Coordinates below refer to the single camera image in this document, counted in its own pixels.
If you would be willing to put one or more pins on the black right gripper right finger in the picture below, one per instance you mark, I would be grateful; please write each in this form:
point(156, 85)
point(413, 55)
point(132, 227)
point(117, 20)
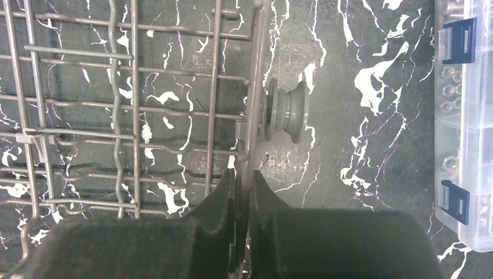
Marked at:
point(334, 243)

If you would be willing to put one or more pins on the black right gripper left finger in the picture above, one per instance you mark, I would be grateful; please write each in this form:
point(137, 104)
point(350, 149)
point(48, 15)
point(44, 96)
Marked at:
point(196, 245)

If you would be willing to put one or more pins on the clear plastic parts box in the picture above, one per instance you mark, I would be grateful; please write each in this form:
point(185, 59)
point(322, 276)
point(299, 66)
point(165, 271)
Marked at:
point(463, 120)

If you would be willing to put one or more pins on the grey wire dish rack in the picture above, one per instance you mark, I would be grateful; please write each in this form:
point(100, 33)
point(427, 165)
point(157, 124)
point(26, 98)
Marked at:
point(123, 62)

